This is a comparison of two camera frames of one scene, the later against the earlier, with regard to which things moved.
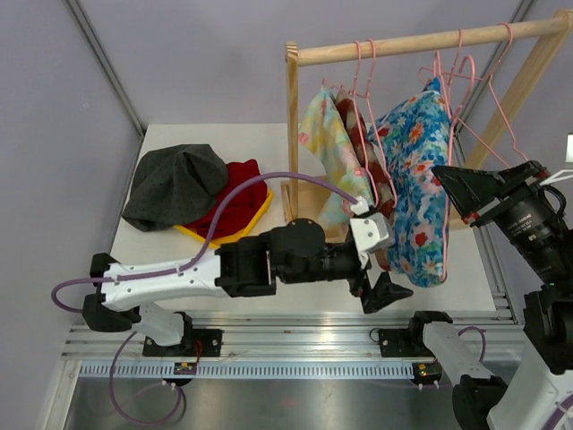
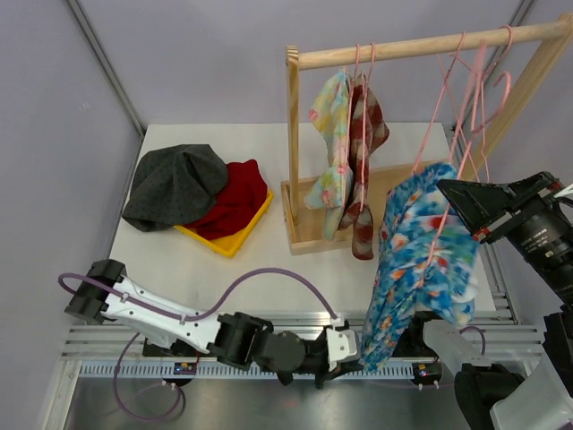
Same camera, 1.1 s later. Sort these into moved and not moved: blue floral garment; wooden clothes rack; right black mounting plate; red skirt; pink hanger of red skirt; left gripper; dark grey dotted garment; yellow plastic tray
Moved: left gripper; blue floral garment; pink hanger of red skirt
Not moved: right black mounting plate; wooden clothes rack; dark grey dotted garment; yellow plastic tray; red skirt
